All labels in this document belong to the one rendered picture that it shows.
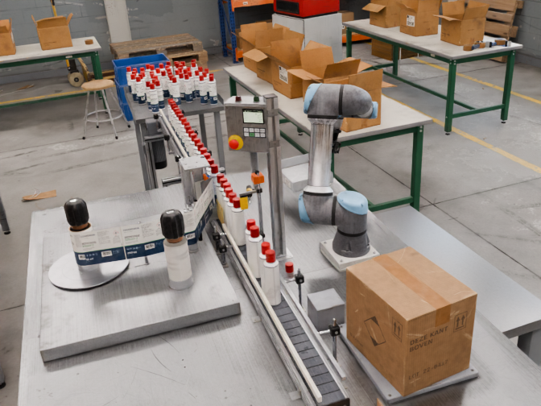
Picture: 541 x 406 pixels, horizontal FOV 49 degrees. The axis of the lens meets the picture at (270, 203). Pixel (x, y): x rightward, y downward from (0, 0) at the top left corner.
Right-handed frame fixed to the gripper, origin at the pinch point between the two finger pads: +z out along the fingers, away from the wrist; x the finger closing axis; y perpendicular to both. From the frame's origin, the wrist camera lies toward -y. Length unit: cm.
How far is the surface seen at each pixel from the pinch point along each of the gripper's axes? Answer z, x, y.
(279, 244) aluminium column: 22, -36, 42
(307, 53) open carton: -37, 67, -160
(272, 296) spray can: 25, -56, 78
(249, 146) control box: -16, -57, 38
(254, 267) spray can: 24, -55, 60
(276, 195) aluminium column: 1, -44, 43
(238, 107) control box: -29, -64, 36
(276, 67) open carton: -20, 61, -191
